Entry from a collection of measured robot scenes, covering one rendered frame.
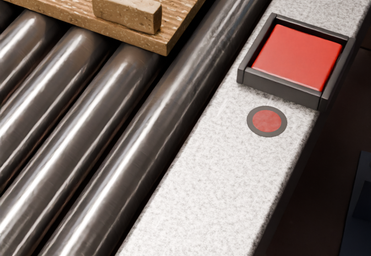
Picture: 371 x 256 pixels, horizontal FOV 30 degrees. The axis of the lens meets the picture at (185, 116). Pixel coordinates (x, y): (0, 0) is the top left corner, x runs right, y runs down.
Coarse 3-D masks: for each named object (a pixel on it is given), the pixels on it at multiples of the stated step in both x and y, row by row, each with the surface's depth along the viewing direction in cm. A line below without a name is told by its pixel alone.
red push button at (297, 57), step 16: (272, 32) 58; (288, 32) 58; (272, 48) 57; (288, 48) 57; (304, 48) 57; (320, 48) 57; (336, 48) 57; (256, 64) 56; (272, 64) 56; (288, 64) 56; (304, 64) 56; (320, 64) 56; (288, 80) 55; (304, 80) 55; (320, 80) 55
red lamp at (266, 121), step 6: (258, 114) 54; (264, 114) 54; (270, 114) 54; (276, 114) 54; (252, 120) 54; (258, 120) 54; (264, 120) 54; (270, 120) 54; (276, 120) 54; (258, 126) 53; (264, 126) 54; (270, 126) 54; (276, 126) 54
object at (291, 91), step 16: (272, 16) 59; (304, 32) 59; (320, 32) 58; (256, 48) 57; (352, 48) 57; (240, 64) 56; (240, 80) 56; (256, 80) 55; (272, 80) 54; (336, 80) 55; (288, 96) 55; (304, 96) 54; (320, 96) 53
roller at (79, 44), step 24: (72, 48) 58; (96, 48) 59; (48, 72) 56; (72, 72) 57; (24, 96) 55; (48, 96) 55; (72, 96) 57; (0, 120) 53; (24, 120) 54; (48, 120) 55; (0, 144) 52; (24, 144) 53; (0, 168) 51; (0, 192) 52
